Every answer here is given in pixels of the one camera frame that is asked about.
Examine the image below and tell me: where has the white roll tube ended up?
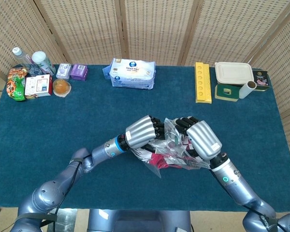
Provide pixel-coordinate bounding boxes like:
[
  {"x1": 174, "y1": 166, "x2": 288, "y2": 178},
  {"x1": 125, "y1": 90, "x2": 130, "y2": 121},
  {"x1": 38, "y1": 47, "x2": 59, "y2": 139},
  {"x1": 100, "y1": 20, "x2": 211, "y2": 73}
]
[{"x1": 238, "y1": 81, "x2": 257, "y2": 99}]

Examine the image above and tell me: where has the white blue tissue pack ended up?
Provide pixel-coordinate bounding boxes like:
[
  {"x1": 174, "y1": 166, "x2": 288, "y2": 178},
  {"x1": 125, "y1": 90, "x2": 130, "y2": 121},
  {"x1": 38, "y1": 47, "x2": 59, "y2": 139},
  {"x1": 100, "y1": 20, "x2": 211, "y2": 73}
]
[{"x1": 102, "y1": 58, "x2": 157, "y2": 90}]

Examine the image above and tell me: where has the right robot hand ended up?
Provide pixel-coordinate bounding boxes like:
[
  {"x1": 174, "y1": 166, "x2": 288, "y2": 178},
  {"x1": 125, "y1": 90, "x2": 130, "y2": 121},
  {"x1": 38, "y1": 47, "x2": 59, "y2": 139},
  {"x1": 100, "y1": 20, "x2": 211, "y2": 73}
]
[{"x1": 174, "y1": 116, "x2": 222, "y2": 160}]

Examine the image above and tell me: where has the white red carton box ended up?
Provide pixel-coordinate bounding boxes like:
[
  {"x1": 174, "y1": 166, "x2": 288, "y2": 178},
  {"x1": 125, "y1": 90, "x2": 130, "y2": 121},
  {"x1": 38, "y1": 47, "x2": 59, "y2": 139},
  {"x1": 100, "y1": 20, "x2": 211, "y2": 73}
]
[{"x1": 24, "y1": 74, "x2": 53, "y2": 100}]

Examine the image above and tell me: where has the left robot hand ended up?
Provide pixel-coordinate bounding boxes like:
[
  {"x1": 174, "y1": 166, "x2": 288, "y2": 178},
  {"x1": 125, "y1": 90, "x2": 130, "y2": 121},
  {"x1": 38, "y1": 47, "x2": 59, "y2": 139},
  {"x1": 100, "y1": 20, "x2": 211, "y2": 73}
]
[{"x1": 125, "y1": 115, "x2": 166, "y2": 153}]

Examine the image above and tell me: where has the clear box with purple item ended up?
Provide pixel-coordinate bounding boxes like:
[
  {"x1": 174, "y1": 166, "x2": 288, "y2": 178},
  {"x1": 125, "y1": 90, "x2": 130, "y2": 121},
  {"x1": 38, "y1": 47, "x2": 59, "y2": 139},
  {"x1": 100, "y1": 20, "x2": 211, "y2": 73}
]
[{"x1": 56, "y1": 63, "x2": 72, "y2": 80}]

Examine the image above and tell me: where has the dark snack box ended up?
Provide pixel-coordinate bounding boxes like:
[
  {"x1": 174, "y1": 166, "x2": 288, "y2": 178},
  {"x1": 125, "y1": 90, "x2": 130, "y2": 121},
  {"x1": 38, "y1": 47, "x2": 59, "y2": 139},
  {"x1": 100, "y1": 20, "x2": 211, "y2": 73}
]
[{"x1": 251, "y1": 70, "x2": 269, "y2": 92}]

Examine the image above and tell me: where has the clear plastic zip bag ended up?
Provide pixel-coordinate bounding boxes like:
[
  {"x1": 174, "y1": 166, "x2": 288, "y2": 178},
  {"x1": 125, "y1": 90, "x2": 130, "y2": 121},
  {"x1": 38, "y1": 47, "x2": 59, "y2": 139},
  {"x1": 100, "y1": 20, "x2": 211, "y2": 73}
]
[{"x1": 131, "y1": 117, "x2": 211, "y2": 179}]

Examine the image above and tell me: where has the yellow tray with round holes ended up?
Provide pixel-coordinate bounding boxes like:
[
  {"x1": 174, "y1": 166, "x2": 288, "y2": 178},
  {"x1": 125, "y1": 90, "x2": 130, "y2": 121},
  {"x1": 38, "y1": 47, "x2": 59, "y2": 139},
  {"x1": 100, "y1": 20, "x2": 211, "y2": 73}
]
[{"x1": 195, "y1": 62, "x2": 213, "y2": 104}]

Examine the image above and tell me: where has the clear water bottle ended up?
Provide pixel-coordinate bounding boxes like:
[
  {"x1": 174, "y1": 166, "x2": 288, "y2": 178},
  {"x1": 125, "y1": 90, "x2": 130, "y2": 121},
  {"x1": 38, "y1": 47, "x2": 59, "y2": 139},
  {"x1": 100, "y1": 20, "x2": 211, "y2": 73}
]
[{"x1": 12, "y1": 47, "x2": 43, "y2": 76}]

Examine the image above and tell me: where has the orange jelly cup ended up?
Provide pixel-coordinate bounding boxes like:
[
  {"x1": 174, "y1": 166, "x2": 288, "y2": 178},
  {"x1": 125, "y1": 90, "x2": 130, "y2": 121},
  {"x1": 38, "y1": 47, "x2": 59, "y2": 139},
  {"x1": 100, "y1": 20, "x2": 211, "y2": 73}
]
[{"x1": 52, "y1": 79, "x2": 72, "y2": 98}]

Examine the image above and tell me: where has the white green drink bottle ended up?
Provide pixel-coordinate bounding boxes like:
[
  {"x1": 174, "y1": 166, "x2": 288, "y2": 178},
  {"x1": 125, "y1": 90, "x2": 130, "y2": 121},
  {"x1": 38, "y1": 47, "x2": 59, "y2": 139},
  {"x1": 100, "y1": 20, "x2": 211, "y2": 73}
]
[{"x1": 31, "y1": 51, "x2": 57, "y2": 77}]

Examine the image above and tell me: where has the red white patterned garment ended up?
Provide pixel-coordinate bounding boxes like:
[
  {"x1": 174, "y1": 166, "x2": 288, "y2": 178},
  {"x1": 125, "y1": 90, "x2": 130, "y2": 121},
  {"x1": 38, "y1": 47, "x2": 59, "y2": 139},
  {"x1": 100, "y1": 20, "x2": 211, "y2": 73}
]
[{"x1": 132, "y1": 125, "x2": 199, "y2": 170}]

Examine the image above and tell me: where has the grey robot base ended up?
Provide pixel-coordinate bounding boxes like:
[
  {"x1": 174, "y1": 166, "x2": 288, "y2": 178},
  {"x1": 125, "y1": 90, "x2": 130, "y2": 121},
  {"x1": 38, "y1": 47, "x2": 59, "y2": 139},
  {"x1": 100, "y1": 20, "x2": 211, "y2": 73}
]
[{"x1": 87, "y1": 209, "x2": 191, "y2": 232}]

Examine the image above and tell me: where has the beige lidded lunch box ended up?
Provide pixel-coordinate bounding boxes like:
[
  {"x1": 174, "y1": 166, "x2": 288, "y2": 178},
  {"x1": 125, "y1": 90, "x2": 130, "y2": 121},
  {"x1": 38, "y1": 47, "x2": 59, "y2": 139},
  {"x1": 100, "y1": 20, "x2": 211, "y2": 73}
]
[{"x1": 214, "y1": 62, "x2": 254, "y2": 86}]

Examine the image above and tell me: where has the orange green snack bag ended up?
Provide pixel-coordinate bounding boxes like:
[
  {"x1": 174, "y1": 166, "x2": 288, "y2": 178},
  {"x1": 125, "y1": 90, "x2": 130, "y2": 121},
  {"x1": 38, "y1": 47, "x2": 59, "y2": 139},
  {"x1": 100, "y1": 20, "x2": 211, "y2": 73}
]
[{"x1": 6, "y1": 67, "x2": 29, "y2": 102}]

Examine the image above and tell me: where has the blue carpet table cover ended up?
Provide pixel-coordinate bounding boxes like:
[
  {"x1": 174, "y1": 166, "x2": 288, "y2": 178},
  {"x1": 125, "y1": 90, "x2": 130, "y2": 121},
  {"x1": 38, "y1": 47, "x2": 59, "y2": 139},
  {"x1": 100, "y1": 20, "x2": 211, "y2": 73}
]
[{"x1": 0, "y1": 64, "x2": 290, "y2": 213}]

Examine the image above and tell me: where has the grey metal floor plate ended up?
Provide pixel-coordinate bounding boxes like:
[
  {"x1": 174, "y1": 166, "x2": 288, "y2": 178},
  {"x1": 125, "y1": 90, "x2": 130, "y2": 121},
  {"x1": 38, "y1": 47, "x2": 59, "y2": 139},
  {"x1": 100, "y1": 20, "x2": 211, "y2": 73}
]
[{"x1": 48, "y1": 209, "x2": 78, "y2": 232}]

